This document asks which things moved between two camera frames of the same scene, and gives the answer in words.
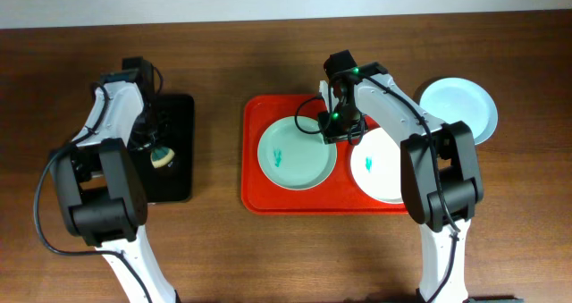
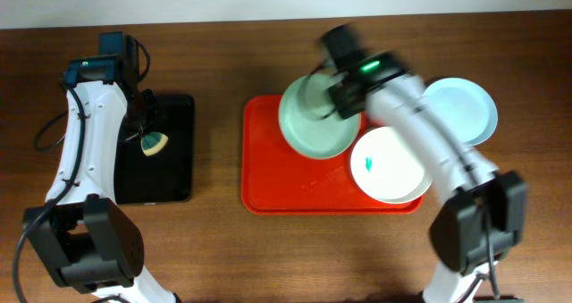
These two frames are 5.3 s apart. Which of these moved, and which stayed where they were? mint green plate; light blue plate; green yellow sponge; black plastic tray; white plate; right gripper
Moved: right gripper; green yellow sponge; mint green plate
Stayed: white plate; light blue plate; black plastic tray
